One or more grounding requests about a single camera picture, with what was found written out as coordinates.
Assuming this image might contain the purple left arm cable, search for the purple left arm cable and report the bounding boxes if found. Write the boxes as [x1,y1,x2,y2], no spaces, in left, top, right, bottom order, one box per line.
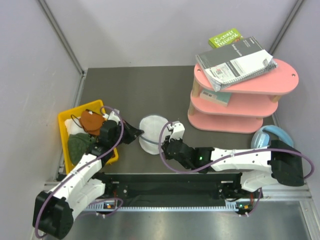
[33,105,125,238]

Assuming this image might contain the orange bra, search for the orange bra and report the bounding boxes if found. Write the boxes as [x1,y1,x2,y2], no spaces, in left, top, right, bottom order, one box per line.
[79,109,105,136]

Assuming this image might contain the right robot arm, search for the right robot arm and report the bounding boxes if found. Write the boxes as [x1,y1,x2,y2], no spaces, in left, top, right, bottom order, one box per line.
[160,139,305,198]

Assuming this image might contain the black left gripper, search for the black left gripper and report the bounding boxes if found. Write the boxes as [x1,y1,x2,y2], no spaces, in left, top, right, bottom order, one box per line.
[110,119,144,148]

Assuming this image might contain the green garment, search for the green garment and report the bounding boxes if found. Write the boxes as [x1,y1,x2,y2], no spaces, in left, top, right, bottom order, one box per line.
[67,133,96,166]

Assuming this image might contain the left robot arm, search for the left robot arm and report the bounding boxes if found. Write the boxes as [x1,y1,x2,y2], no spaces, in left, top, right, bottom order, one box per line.
[32,120,144,240]

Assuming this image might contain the grey spiral-bound manual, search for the grey spiral-bound manual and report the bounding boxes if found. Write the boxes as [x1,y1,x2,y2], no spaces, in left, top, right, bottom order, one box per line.
[195,36,278,92]

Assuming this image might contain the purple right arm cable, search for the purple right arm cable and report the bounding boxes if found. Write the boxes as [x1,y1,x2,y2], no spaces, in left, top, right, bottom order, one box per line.
[158,121,315,180]

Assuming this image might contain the pink three-tier shelf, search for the pink three-tier shelf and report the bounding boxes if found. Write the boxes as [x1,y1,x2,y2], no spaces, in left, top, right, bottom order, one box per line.
[187,59,299,134]

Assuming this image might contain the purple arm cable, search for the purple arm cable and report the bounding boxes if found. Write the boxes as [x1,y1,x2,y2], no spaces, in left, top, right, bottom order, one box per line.
[33,105,125,238]
[158,121,315,180]

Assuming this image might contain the teal paperback book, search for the teal paperback book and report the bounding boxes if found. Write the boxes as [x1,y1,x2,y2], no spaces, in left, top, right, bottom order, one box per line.
[199,88,232,107]

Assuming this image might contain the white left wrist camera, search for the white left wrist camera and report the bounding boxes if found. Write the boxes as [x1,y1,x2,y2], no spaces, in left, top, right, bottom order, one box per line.
[102,109,121,124]

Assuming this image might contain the white garment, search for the white garment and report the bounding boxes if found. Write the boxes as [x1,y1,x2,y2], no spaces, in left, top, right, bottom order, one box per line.
[64,118,86,136]

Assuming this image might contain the yellow plastic bin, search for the yellow plastic bin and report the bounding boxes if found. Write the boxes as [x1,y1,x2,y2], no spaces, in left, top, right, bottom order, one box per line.
[57,99,104,174]

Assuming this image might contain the green treehouse book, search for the green treehouse book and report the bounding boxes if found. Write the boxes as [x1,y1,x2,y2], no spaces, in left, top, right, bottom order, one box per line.
[208,28,244,49]

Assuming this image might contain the light blue headphones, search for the light blue headphones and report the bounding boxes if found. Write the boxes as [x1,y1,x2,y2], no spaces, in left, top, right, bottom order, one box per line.
[250,125,294,150]

